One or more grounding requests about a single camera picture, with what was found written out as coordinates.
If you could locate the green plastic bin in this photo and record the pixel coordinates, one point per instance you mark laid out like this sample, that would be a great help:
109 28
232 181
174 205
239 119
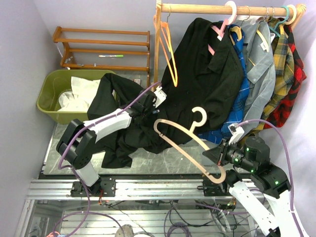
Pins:
55 84

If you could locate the green marker pen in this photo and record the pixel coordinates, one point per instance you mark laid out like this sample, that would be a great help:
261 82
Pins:
111 56

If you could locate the wooden clothes rail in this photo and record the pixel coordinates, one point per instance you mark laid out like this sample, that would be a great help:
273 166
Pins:
296 12

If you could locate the aluminium rail frame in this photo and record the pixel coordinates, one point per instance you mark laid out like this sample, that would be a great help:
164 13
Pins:
152 206

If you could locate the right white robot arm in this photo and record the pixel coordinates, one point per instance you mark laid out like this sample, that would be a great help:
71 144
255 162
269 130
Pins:
271 181

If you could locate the wooden shoe rack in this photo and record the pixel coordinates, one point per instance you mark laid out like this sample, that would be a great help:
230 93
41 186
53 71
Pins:
81 48

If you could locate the beige plastic hanger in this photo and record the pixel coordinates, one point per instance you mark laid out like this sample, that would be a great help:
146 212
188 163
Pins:
190 133

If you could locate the teal plastic hanger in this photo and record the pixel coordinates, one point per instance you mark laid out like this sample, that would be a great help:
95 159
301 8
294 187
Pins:
281 21

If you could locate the pink plastic hanger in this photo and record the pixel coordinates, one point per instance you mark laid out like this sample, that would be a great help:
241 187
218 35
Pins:
220 31

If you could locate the blue plaid shirt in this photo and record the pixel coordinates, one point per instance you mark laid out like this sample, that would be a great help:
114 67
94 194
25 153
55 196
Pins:
236 114

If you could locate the yellow plaid shirt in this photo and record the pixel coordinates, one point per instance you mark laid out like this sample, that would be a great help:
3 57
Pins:
269 66

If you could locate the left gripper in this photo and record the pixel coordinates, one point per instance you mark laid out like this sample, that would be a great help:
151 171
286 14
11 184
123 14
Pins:
153 109

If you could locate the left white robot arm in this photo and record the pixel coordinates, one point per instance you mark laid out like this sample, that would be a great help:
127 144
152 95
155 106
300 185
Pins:
79 139

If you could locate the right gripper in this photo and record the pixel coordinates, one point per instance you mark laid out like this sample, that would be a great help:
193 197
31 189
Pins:
215 153

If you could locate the white cloth in bin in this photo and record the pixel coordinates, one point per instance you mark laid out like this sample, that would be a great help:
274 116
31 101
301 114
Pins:
80 96

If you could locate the orange plastic hanger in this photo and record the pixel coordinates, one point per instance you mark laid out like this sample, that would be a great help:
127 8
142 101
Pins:
163 38

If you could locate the red black plaid shirt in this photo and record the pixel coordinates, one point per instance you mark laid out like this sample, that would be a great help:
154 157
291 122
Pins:
289 77

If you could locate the hanging black shirt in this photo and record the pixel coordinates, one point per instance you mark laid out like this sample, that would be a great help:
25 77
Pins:
209 76

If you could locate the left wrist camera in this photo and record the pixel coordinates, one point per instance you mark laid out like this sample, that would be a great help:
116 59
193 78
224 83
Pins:
160 96

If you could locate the grey hanging shirt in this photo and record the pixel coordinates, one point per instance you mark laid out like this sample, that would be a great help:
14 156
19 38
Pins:
259 60

